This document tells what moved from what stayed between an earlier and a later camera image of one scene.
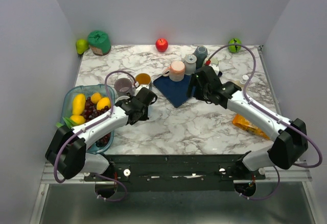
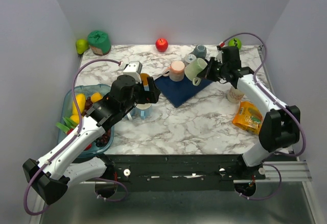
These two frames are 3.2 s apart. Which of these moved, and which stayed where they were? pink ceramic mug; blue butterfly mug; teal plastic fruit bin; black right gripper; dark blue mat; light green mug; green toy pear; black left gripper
Moved: light green mug; black left gripper; black right gripper
Stayed: teal plastic fruit bin; dark blue mat; green toy pear; blue butterfly mug; pink ceramic mug
